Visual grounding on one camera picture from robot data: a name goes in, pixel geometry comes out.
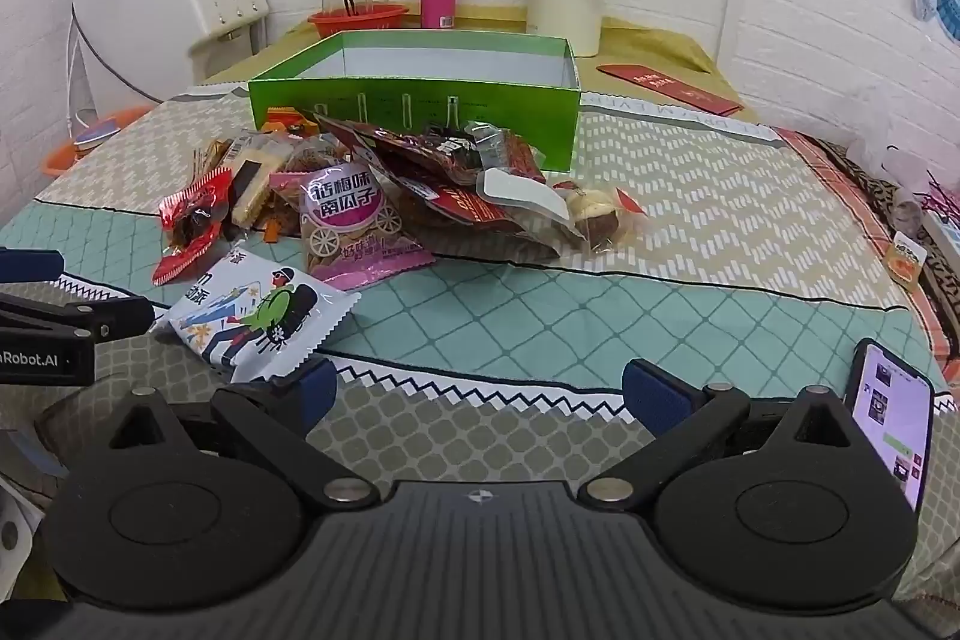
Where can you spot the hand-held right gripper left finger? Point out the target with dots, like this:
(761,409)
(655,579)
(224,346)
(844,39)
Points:
(319,385)

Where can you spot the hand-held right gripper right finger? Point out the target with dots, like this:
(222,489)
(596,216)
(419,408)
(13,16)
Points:
(652,389)

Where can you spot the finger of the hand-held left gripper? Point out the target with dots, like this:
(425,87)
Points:
(112,316)
(30,266)

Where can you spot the white hiker print snack packet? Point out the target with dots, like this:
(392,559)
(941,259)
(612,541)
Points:
(255,310)

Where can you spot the red packet with dark snack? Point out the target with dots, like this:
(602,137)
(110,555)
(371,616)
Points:
(191,220)

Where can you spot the pink seed snack packet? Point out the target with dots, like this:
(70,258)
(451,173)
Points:
(345,220)

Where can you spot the red packet with white label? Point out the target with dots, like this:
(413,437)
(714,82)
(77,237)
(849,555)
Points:
(465,209)

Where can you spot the green cardboard box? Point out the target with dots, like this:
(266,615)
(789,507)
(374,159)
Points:
(525,123)

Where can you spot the orange plastic basin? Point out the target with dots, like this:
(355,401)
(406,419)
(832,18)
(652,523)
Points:
(60,160)

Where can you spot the small round tub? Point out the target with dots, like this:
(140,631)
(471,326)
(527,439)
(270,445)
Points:
(97,134)

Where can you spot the clear packet with bun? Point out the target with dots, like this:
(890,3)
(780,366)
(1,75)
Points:
(592,212)

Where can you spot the pale yellow bar packet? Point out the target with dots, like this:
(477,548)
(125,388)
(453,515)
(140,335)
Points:
(251,190)

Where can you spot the brown snack packet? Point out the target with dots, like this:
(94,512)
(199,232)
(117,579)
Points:
(214,156)

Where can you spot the black smartphone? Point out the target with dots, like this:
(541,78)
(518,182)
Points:
(889,415)

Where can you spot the orange snack packet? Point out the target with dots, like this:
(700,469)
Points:
(285,123)

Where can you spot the white water dispenser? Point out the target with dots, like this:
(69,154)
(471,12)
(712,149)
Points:
(135,25)

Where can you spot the clear packet with red sausage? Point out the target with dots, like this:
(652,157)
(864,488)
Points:
(517,153)

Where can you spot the small orange white card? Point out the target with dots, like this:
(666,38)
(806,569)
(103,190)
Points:
(905,257)

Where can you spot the red envelope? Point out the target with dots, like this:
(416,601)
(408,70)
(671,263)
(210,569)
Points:
(667,85)

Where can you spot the clear plastic bag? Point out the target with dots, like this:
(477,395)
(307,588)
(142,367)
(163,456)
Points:
(892,164)

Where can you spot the red plastic basket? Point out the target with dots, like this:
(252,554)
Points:
(352,25)

